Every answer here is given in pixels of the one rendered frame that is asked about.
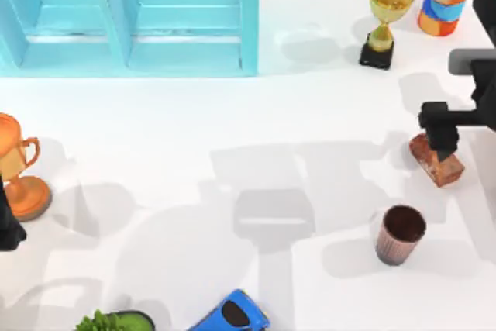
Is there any brown ribbed cup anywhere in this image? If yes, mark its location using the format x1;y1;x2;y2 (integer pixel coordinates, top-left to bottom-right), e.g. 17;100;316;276
374;204;428;267

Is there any blue toy car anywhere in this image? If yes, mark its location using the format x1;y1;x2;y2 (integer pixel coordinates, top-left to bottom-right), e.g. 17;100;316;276
188;288;270;331

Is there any gold trophy with black base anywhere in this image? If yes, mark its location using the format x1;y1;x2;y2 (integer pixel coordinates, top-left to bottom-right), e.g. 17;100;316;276
358;0;418;71

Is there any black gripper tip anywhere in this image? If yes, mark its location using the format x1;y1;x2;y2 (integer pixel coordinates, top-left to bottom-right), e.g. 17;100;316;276
0;174;28;253

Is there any reddish brown brick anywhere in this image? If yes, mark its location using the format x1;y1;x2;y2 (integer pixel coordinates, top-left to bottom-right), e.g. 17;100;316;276
408;133;466;189

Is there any light blue rack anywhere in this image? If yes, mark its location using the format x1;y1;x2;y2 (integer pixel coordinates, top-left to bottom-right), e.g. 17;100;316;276
0;0;260;78

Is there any orange trophy with handles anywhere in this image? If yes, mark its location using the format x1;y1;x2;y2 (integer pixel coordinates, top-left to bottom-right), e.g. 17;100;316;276
0;112;53;222

